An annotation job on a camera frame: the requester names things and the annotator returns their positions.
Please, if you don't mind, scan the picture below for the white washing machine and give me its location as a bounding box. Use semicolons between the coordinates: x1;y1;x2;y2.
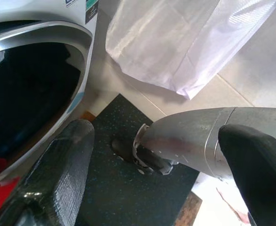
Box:
0;0;101;184

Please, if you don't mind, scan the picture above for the silver robot leg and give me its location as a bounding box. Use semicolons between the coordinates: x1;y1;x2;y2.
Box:
111;107;276;182

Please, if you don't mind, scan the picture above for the washer energy rating sticker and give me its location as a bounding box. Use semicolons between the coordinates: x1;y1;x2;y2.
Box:
83;0;99;24

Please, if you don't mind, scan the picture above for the black speckled floor mat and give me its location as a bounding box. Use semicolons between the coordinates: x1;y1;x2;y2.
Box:
74;93;202;226

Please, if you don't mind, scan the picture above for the white sheer curtain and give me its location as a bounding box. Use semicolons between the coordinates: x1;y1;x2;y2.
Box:
105;0;276;101

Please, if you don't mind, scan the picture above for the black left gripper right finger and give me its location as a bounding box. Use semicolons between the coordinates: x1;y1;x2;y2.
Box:
218;124;276;226

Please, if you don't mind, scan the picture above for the chrome rimmed washer door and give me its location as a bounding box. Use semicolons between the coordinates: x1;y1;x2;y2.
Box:
0;20;93;184

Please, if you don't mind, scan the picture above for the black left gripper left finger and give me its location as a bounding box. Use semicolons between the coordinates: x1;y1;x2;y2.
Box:
0;119;96;226

